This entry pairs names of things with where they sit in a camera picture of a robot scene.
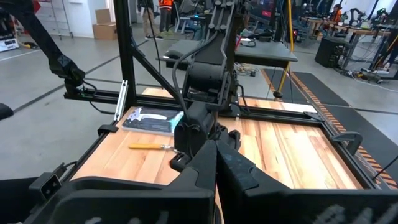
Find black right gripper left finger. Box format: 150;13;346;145
23;139;218;224

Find large brown cardboard box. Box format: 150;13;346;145
92;21;118;41

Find small black camera box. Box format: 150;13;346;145
28;172;63;200

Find white light strip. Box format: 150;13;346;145
113;80;129;122

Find black equipment cabinet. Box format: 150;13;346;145
314;37;354;69

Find black aluminium table frame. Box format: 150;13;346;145
60;0;379;190

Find dark tool package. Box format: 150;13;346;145
121;106;185;137

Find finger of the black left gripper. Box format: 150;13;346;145
169;151;193;173

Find black floor mat orange stripes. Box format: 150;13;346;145
260;68;398;190

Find black table clamp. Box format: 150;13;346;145
330;131;364;156
97;124;119;137

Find black jointed camera mount arm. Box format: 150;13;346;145
0;0;86;96

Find person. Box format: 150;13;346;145
330;3;343;24
158;0;175;34
137;0;165;40

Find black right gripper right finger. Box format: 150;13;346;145
216;141;398;224

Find yellow-handled screwdriver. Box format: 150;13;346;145
128;142;182;154

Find small brown cardboard box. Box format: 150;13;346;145
95;8;112;24

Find wooden workbench with robot arms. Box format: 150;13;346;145
300;7;398;71

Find dark grey work table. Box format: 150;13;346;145
156;37;299;71

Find yellow pole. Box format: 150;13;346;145
272;0;295;100

